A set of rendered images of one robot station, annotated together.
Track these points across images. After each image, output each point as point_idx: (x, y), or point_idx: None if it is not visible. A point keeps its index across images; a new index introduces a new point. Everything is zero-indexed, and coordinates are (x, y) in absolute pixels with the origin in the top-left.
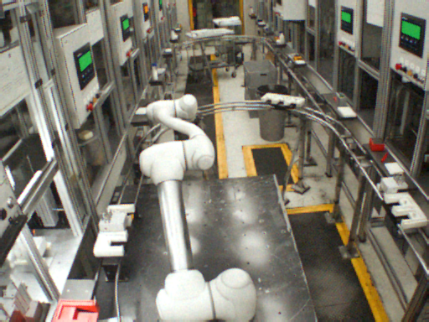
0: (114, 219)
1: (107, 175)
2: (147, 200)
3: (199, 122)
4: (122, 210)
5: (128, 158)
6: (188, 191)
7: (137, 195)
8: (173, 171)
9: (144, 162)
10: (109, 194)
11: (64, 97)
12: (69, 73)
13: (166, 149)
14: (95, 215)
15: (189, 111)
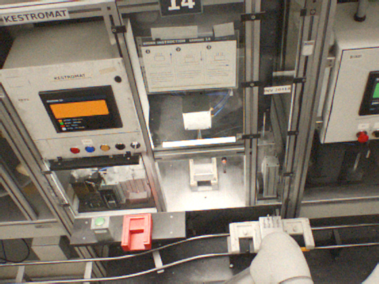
0: (270, 230)
1: (366, 198)
2: (373, 262)
3: None
4: (304, 235)
5: None
6: None
7: (349, 246)
8: (258, 278)
9: (263, 240)
10: (369, 209)
11: (313, 108)
12: (339, 91)
13: (277, 259)
14: (291, 207)
15: None
